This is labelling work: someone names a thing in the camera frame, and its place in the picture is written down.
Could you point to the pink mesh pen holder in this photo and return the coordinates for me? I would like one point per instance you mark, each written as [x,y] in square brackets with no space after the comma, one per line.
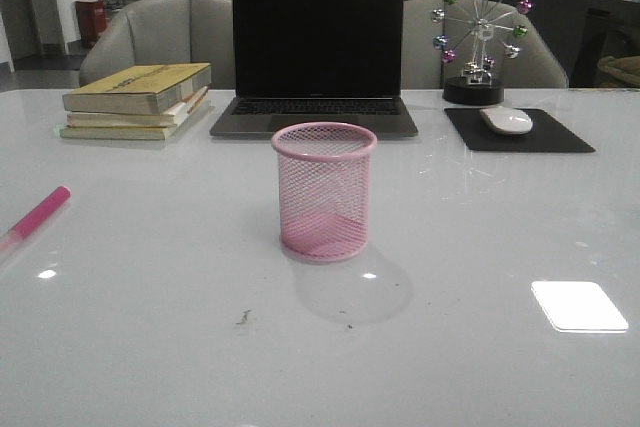
[324,177]

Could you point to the left grey armchair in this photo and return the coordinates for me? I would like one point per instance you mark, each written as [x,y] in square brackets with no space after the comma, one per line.
[166,32]

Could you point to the white computer mouse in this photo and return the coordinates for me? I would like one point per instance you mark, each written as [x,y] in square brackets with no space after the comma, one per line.
[506,121]

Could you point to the bottom pale green book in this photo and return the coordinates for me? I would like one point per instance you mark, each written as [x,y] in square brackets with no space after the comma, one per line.
[132,133]

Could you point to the black-screen grey laptop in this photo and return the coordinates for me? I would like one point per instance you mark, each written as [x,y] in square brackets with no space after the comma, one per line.
[302,61]

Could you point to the pink pen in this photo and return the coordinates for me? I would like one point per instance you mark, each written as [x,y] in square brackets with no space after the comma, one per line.
[31,221]

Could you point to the ferris wheel desk ornament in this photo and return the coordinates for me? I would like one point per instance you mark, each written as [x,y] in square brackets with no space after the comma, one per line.
[476,23]

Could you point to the middle cream book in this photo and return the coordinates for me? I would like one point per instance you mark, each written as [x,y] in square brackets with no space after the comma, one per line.
[173,116]

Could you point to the grey armchair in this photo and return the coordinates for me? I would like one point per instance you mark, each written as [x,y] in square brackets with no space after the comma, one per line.
[433,52]
[166,32]

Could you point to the yellow top book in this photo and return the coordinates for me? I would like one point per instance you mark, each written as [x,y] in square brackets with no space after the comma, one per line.
[140,89]

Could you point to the black mouse pad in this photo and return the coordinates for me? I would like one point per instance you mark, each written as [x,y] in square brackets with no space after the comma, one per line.
[546,136]

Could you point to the right grey armchair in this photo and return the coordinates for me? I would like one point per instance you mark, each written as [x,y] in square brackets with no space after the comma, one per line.
[433,52]

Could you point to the red bin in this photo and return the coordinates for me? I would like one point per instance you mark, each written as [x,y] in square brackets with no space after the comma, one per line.
[91,19]

